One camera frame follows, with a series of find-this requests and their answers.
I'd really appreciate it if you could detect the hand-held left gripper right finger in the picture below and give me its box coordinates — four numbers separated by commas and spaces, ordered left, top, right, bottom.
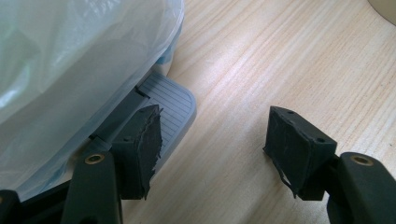
262, 105, 339, 202

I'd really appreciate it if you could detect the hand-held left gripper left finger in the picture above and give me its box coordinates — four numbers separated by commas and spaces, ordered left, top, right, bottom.
110, 104, 163, 201

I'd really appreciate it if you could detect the grey bin foot pedal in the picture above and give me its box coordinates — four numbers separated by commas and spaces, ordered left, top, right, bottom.
89, 71, 198, 175

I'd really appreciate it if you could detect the white pedal bin with bag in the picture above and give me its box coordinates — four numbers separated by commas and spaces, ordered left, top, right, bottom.
0, 0, 187, 195

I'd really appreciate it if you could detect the beige round object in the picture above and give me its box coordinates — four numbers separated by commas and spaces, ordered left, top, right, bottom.
367, 0, 396, 26

